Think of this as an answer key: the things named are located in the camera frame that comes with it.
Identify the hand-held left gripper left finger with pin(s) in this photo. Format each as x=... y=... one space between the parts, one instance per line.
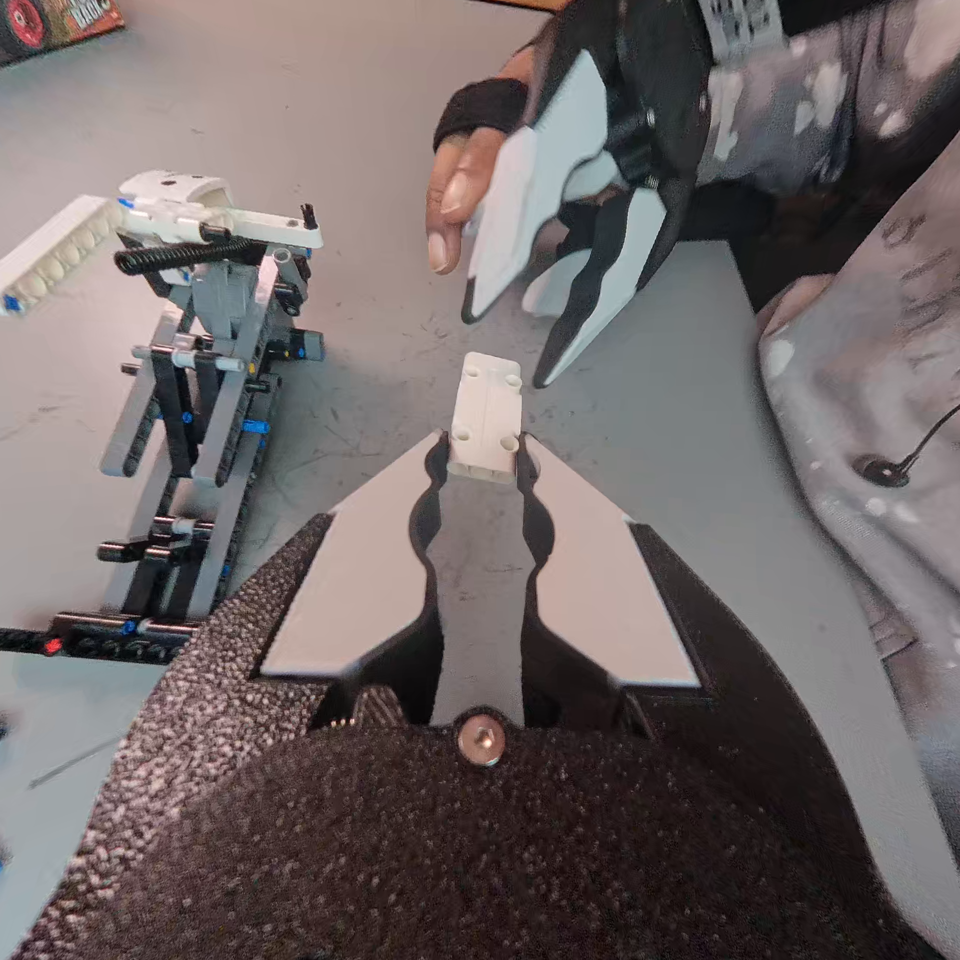
x=352 y=592

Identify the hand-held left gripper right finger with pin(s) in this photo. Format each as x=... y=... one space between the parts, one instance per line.
x=607 y=600

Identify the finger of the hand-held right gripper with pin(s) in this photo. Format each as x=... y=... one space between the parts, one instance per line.
x=517 y=210
x=626 y=262

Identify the white beam brick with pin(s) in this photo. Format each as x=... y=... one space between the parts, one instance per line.
x=484 y=420

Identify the partly built toy truck chassis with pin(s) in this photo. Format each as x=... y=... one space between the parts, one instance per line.
x=225 y=337

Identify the person's right hand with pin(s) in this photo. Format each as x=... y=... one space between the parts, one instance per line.
x=457 y=195

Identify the toy truck set box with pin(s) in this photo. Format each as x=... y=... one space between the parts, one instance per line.
x=45 y=26

